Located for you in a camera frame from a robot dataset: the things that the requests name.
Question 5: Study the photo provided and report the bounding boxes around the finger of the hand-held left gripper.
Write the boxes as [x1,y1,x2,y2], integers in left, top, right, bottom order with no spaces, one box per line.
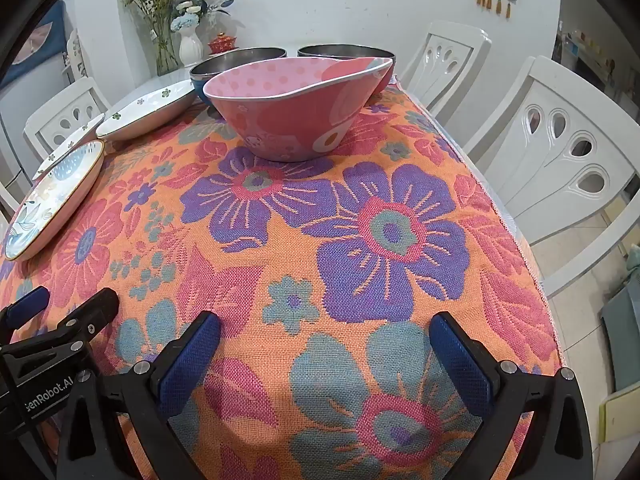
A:
[0,286,52,333]
[0,287,121,382]

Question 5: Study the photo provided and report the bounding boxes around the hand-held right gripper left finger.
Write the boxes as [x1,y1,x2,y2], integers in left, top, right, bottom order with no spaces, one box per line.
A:
[56,310,222,480]

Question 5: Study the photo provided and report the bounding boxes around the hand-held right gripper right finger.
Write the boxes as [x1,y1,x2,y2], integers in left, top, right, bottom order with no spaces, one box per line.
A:
[429,311,596,480]

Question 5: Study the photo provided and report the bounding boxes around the blue bird plate gold rim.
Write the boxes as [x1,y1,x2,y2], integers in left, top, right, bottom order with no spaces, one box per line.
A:
[2,140,106,262]

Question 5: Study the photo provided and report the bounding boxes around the white floral plate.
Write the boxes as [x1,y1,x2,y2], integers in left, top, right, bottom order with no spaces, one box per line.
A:
[96,78,197,142]

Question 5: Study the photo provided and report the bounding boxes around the pink patterned bowl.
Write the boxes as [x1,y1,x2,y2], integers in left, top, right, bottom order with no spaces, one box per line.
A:
[202,56,394,163]

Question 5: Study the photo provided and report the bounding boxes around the steel bowl blue exterior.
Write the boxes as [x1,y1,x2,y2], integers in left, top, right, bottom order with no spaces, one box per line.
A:
[190,46,288,107]

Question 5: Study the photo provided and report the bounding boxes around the steel bowl red exterior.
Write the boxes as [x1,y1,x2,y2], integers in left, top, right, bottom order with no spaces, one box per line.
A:
[297,44,397,96]

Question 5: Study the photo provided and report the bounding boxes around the white wooden dining chair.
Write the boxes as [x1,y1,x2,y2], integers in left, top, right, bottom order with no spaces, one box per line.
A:
[400,20,493,117]
[24,76,110,162]
[0,181,20,233]
[462,55,640,301]

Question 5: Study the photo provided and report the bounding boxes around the orange floral tablecloth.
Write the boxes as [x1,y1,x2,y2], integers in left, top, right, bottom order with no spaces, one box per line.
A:
[0,77,568,480]

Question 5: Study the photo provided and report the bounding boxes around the teal box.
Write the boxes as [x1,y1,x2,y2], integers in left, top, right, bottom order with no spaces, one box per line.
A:
[599,245,640,391]

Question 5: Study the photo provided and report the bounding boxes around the pale yellow board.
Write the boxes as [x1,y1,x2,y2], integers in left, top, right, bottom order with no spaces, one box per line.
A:
[601,386,640,445]

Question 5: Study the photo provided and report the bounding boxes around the white refrigerator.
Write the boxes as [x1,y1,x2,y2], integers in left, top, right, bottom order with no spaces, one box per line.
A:
[0,0,68,196]

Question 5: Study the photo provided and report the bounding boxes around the white corner shelf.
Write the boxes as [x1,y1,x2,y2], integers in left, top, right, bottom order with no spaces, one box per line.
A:
[62,29,87,83]

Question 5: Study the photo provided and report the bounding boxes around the blue fabric refrigerator cover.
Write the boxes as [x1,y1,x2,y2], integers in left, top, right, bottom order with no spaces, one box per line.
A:
[7,0,68,88]

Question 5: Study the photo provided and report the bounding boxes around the white vase with blue flowers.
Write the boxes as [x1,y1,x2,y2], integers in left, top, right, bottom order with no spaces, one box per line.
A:
[170,0,235,68]

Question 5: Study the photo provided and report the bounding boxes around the glass vase with greenery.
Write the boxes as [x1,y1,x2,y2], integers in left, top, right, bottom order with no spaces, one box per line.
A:
[119,0,187,77]

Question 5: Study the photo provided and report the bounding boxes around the red lidded tea cup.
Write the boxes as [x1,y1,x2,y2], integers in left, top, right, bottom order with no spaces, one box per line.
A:
[207,31,239,56]

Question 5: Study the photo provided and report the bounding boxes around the cluttered white cabinet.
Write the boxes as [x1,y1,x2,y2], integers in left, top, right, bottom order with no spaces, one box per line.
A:
[552,20,640,111]

